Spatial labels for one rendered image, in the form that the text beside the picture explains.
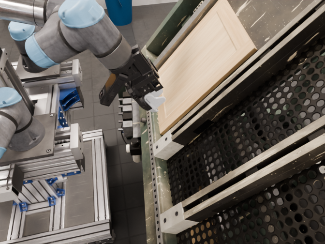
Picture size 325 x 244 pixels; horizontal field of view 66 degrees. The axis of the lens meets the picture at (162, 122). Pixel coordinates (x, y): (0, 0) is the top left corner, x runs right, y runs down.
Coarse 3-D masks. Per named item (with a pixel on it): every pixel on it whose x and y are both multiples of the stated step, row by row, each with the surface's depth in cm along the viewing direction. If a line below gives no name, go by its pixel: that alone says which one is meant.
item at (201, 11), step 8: (208, 0) 122; (216, 0) 121; (200, 8) 126; (208, 8) 124; (192, 16) 130; (200, 16) 126; (192, 24) 129; (184, 32) 132; (176, 40) 136; (168, 48) 140; (176, 48) 139; (160, 56) 145; (168, 56) 142; (160, 64) 146
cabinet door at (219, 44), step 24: (216, 24) 114; (240, 24) 100; (192, 48) 124; (216, 48) 108; (240, 48) 95; (168, 72) 136; (192, 72) 116; (216, 72) 102; (168, 96) 127; (192, 96) 109; (168, 120) 119
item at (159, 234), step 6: (150, 114) 128; (150, 120) 125; (150, 126) 123; (150, 132) 121; (150, 138) 119; (150, 144) 117; (150, 150) 115; (150, 156) 114; (150, 162) 112; (156, 174) 106; (156, 180) 104; (156, 186) 102; (156, 192) 101; (156, 198) 99; (156, 204) 98; (156, 210) 97; (156, 216) 96; (156, 222) 94; (156, 228) 93; (156, 234) 92; (162, 240) 89
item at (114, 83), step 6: (108, 78) 64; (114, 78) 61; (120, 78) 60; (126, 78) 61; (108, 84) 64; (114, 84) 61; (120, 84) 62; (102, 90) 66; (108, 90) 62; (114, 90) 62; (102, 96) 64; (108, 96) 64; (114, 96) 64; (102, 102) 65; (108, 102) 65
